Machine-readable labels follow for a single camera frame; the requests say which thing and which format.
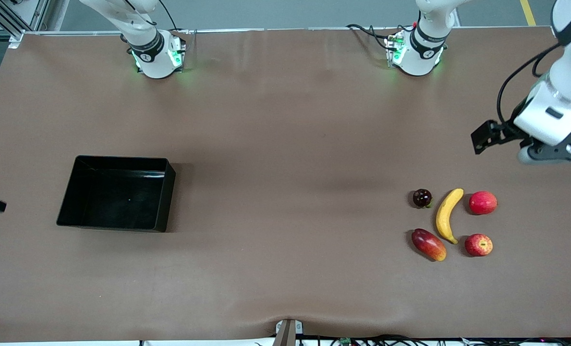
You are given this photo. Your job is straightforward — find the red yellow mango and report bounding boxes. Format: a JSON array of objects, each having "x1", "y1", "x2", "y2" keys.
[{"x1": 411, "y1": 228, "x2": 448, "y2": 262}]

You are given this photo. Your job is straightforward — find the black plastic box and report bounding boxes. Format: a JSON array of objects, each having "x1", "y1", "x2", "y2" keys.
[{"x1": 56, "y1": 155, "x2": 177, "y2": 233}]

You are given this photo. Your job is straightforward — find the aluminium frame post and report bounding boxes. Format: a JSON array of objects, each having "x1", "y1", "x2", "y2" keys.
[{"x1": 0, "y1": 0, "x2": 50, "y2": 49}]

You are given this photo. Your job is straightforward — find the yellow floor tape strip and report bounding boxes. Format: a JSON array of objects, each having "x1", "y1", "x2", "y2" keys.
[{"x1": 520, "y1": 0, "x2": 538, "y2": 27}]

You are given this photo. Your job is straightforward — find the metal table edge rail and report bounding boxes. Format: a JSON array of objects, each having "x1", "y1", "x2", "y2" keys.
[{"x1": 24, "y1": 26, "x2": 555, "y2": 37}]

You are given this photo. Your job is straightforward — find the yellow banana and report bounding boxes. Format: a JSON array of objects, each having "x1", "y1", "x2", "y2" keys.
[{"x1": 435, "y1": 188, "x2": 464, "y2": 245}]

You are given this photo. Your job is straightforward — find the round red peach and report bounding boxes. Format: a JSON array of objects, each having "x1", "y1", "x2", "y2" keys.
[{"x1": 468, "y1": 190, "x2": 498, "y2": 216}]

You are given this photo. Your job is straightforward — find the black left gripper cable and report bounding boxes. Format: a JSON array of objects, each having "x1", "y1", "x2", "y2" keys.
[{"x1": 497, "y1": 43, "x2": 562, "y2": 124}]

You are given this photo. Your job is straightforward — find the black right arm base cable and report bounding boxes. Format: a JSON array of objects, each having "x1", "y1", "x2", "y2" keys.
[{"x1": 158, "y1": 0, "x2": 193, "y2": 53}]

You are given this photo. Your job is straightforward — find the brown table cover sheet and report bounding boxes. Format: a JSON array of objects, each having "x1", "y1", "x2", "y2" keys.
[{"x1": 0, "y1": 26, "x2": 571, "y2": 343}]

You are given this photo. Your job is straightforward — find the black left arm base cable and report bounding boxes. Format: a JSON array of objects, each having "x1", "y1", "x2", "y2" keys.
[{"x1": 346, "y1": 23, "x2": 392, "y2": 51}]

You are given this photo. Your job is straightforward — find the small striped red apple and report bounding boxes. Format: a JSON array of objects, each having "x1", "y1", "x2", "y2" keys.
[{"x1": 464, "y1": 234, "x2": 494, "y2": 257}]

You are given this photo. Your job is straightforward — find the black arm base cable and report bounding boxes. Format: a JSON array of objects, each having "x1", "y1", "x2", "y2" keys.
[
  {"x1": 158, "y1": 0, "x2": 193, "y2": 53},
  {"x1": 346, "y1": 23, "x2": 392, "y2": 51}
]

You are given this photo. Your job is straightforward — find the dark purple plum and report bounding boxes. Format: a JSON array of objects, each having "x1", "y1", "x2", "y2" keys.
[{"x1": 413, "y1": 188, "x2": 433, "y2": 209}]

